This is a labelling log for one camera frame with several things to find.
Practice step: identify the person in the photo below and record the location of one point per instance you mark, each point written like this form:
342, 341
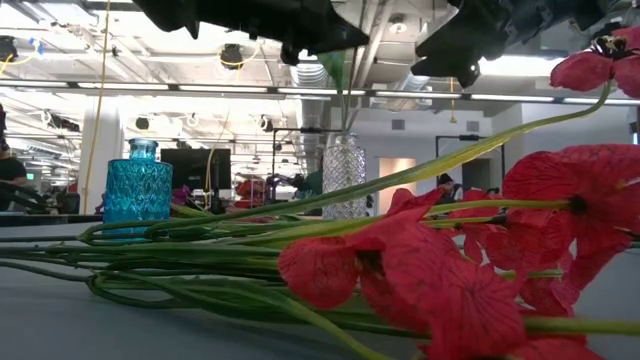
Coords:
314, 184
445, 180
10, 172

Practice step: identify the red artificial flower bunch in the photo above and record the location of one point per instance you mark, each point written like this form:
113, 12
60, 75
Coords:
450, 300

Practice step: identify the silver ventilation duct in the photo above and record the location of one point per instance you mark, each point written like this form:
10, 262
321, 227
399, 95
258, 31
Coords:
307, 75

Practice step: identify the long ceiling light bar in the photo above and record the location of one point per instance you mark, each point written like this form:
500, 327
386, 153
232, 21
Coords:
425, 94

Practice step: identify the black background stand frame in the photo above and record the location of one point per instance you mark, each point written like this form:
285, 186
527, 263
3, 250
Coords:
470, 137
305, 130

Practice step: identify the black background monitor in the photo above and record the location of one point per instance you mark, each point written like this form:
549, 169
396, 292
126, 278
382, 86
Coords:
190, 167

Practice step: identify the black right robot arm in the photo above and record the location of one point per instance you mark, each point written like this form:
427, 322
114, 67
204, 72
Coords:
592, 12

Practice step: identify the clear glass vase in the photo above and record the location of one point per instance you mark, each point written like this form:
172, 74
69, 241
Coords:
345, 170

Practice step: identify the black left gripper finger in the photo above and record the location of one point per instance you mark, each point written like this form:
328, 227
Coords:
342, 35

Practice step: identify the blue glass vase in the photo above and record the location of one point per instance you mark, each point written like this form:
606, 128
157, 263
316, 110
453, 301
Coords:
137, 185

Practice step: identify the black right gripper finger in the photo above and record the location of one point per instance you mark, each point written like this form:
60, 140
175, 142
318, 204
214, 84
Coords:
442, 66
447, 42

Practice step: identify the black background robot arm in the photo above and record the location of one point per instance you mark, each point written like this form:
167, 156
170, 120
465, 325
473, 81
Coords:
25, 192

